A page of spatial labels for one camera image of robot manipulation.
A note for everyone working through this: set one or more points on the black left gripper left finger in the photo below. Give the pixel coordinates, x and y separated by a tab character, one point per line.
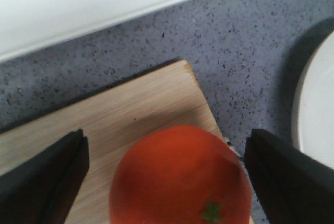
43	189

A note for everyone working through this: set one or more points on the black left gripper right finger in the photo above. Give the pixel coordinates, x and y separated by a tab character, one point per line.
291	186

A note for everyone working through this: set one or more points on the beige round plate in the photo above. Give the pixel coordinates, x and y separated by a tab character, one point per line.
312	111

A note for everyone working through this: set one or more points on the orange mandarin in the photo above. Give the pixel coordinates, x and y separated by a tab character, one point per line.
182	174

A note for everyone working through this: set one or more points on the white rectangular tray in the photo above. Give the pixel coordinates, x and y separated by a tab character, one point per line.
30	25

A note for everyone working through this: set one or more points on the wooden cutting board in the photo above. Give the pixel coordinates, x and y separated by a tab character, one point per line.
113	121

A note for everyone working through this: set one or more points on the metal cutting board handle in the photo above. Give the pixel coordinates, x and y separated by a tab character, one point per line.
231	146

